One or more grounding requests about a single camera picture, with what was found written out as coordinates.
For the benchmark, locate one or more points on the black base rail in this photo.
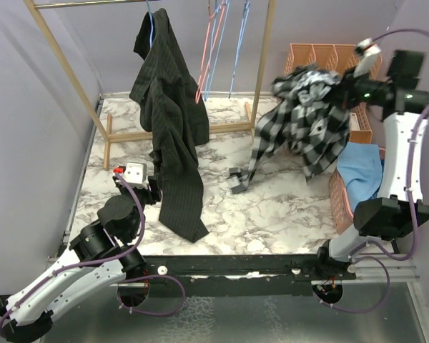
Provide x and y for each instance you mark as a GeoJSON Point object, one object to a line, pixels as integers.
{"type": "Point", "coordinates": [244, 275]}

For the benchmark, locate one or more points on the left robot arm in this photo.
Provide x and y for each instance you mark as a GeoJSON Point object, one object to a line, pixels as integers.
{"type": "Point", "coordinates": [103, 253]}

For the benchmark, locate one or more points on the orange file organizer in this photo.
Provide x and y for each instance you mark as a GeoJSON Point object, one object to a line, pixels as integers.
{"type": "Point", "coordinates": [337, 57]}

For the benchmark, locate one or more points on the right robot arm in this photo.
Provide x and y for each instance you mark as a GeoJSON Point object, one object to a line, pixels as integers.
{"type": "Point", "coordinates": [398, 208]}

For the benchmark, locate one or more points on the pink wire hanger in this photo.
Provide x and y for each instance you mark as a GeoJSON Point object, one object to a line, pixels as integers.
{"type": "Point", "coordinates": [211, 38]}

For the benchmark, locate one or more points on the blue hanger of black shirt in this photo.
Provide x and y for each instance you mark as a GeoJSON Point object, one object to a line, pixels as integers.
{"type": "Point", "coordinates": [151, 23]}

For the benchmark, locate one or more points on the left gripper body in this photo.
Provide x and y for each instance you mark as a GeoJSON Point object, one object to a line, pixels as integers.
{"type": "Point", "coordinates": [147, 196]}

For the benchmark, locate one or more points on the black pinstripe shirt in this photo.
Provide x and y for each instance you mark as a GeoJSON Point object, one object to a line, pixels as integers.
{"type": "Point", "coordinates": [165, 92]}

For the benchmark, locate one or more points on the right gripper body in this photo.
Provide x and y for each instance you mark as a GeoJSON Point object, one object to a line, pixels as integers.
{"type": "Point", "coordinates": [359, 89]}

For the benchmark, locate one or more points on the light blue shirt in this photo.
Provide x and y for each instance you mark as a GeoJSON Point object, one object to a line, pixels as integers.
{"type": "Point", "coordinates": [360, 167]}

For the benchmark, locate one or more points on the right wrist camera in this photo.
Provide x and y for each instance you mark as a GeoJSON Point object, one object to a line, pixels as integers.
{"type": "Point", "coordinates": [367, 52]}

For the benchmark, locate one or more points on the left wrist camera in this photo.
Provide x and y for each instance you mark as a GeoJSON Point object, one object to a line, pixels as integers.
{"type": "Point", "coordinates": [134, 173]}

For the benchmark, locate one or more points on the grey plaid shirt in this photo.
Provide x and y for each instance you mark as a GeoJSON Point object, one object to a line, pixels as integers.
{"type": "Point", "coordinates": [309, 126]}

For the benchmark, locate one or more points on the pink laundry basket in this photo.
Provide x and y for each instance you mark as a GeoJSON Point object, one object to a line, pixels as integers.
{"type": "Point", "coordinates": [342, 212]}

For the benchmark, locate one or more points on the blue wire hanger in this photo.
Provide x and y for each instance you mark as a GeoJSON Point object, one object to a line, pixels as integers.
{"type": "Point", "coordinates": [245, 14]}
{"type": "Point", "coordinates": [215, 55]}

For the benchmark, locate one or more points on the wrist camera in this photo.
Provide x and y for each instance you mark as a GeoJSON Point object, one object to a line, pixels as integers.
{"type": "Point", "coordinates": [367, 52]}
{"type": "Point", "coordinates": [134, 173]}

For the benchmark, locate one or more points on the wooden clothes rack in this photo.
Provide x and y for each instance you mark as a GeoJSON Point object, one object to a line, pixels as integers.
{"type": "Point", "coordinates": [106, 130]}

